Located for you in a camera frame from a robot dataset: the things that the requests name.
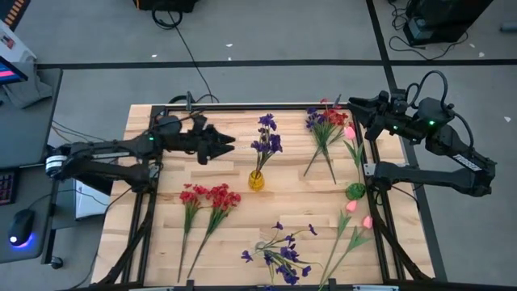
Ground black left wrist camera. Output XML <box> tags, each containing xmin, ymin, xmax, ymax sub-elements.
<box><xmin>191</xmin><ymin>114</ymin><xmax>208</xmax><ymax>132</ymax></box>

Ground white box under table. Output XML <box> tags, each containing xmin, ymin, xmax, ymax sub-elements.
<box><xmin>74</xmin><ymin>179</ymin><xmax>113</xmax><ymax>221</ymax></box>

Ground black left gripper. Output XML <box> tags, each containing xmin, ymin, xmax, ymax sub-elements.
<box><xmin>162</xmin><ymin>124</ymin><xmax>237</xmax><ymax>167</ymax></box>

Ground green flower stems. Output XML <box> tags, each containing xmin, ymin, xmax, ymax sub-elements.
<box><xmin>241</xmin><ymin>221</ymin><xmax>324</xmax><ymax>287</ymax></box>

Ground black floor cable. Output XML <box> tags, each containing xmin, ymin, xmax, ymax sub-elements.
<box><xmin>151</xmin><ymin>7</ymin><xmax>222</xmax><ymax>105</ymax></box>

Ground white container with sticker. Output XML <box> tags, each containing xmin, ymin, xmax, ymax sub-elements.
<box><xmin>0</xmin><ymin>19</ymin><xmax>38</xmax><ymax>64</ymax></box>

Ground black keyboard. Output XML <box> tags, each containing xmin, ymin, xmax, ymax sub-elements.
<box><xmin>0</xmin><ymin>168</ymin><xmax>19</xmax><ymax>206</ymax></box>

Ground black right camera cable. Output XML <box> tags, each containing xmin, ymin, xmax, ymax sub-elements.
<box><xmin>405</xmin><ymin>70</ymin><xmax>477</xmax><ymax>141</ymax></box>

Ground black aluminium table frame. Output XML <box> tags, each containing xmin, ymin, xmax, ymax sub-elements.
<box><xmin>95</xmin><ymin>101</ymin><xmax>448</xmax><ymax>291</ymax></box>

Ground yellow glass vase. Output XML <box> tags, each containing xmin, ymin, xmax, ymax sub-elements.
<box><xmin>247</xmin><ymin>169</ymin><xmax>267</xmax><ymax>192</ymax></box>

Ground green glass vase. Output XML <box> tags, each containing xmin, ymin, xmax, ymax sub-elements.
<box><xmin>345</xmin><ymin>181</ymin><xmax>368</xmax><ymax>201</ymax></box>

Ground computer monitor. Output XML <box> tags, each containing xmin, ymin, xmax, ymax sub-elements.
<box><xmin>0</xmin><ymin>55</ymin><xmax>30</xmax><ymax>86</ymax></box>

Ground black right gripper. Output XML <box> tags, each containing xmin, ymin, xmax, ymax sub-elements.
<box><xmin>347</xmin><ymin>95</ymin><xmax>422</xmax><ymax>141</ymax></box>

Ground black case on floor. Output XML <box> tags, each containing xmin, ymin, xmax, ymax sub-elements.
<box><xmin>132</xmin><ymin>0</ymin><xmax>202</xmax><ymax>14</ymax></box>

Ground black computer mouse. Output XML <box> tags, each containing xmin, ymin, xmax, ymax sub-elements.
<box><xmin>6</xmin><ymin>208</ymin><xmax>36</xmax><ymax>248</ymax></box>

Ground black equipment cart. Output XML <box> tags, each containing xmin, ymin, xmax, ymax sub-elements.
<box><xmin>402</xmin><ymin>0</ymin><xmax>495</xmax><ymax>47</ymax></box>

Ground dark grey desk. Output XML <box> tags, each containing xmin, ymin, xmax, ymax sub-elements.
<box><xmin>0</xmin><ymin>66</ymin><xmax>65</xmax><ymax>266</ymax></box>

